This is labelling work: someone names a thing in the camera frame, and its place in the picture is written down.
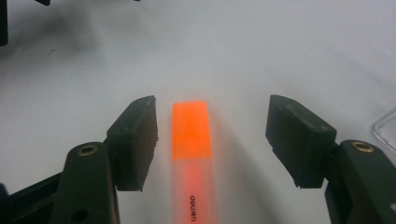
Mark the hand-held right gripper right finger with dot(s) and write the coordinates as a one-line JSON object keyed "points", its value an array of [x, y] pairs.
{"points": [[299, 143]]}

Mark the orange highlighter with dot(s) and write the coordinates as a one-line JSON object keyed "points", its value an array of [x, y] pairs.
{"points": [[191, 133]]}

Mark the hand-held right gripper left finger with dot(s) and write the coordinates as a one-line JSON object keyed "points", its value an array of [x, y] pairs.
{"points": [[134, 146]]}

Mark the black bar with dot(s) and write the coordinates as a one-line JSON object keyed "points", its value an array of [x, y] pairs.
{"points": [[3, 21]]}

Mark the clear plastic box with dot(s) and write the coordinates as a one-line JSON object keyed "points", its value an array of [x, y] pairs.
{"points": [[387, 130]]}

